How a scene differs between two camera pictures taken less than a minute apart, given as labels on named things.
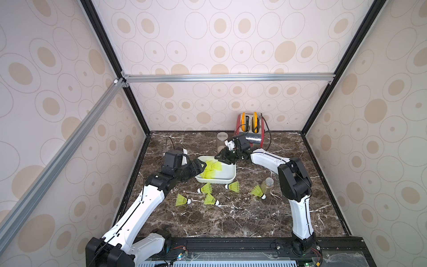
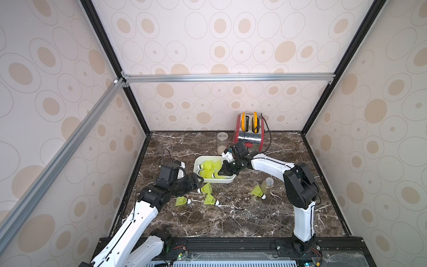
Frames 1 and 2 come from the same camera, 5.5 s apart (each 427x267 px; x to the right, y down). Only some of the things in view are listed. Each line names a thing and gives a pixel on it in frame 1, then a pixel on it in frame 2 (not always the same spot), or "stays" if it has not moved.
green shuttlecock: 234,186 to 215,175
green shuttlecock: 208,174 stays
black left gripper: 194,170 to 190,184
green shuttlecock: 258,192 stays
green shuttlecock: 207,188 stays
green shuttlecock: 210,164 stays
